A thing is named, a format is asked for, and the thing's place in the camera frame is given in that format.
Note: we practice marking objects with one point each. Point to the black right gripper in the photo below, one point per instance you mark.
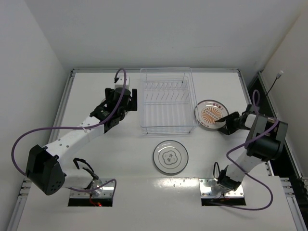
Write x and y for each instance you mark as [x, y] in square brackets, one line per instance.
[232, 122]

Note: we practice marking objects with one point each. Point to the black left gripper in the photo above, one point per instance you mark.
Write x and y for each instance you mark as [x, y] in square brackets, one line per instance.
[134, 99]

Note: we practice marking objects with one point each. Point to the orange sunburst plate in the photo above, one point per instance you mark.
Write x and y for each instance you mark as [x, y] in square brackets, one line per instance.
[208, 112]

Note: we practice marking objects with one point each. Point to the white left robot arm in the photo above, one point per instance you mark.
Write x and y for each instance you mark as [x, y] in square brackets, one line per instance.
[45, 165]

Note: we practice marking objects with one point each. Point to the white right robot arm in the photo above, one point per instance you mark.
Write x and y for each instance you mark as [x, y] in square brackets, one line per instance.
[264, 142]

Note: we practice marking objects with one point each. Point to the white plate with flower emblem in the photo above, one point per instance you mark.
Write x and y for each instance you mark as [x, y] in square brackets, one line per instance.
[170, 157]

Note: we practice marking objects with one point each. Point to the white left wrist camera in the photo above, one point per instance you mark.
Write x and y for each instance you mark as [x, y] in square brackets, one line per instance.
[119, 83]

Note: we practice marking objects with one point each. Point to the white wire dish rack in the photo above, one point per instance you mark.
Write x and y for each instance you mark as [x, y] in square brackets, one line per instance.
[167, 101]

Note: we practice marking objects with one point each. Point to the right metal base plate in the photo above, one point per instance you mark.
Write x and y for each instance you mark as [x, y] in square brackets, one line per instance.
[209, 189]

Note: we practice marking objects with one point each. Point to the metal base plate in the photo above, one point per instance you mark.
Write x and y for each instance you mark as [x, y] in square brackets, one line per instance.
[99, 189]
[209, 189]

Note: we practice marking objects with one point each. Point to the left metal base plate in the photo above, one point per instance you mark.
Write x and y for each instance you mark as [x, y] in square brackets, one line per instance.
[99, 189]

